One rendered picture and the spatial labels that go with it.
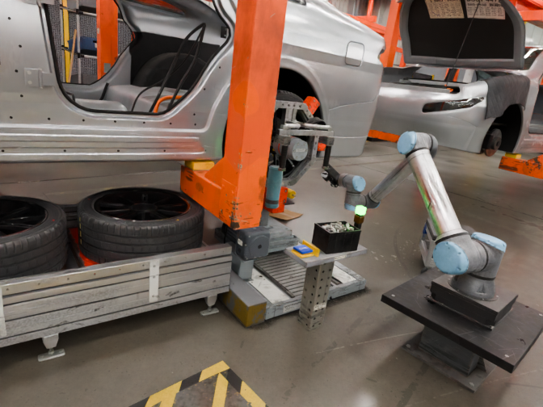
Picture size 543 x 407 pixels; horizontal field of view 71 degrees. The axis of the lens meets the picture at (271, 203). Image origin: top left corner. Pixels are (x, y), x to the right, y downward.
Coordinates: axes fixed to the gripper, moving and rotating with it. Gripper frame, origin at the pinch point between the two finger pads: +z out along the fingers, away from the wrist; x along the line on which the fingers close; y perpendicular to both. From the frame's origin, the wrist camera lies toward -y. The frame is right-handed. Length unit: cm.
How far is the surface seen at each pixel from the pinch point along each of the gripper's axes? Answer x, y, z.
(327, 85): 42, -42, 6
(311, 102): 19.3, -45.0, -3.4
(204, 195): -73, -53, -12
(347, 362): -86, 29, -87
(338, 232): -44, -13, -69
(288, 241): -46, 26, 11
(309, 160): -0.8, -12.6, 2.8
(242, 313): -104, -3, -43
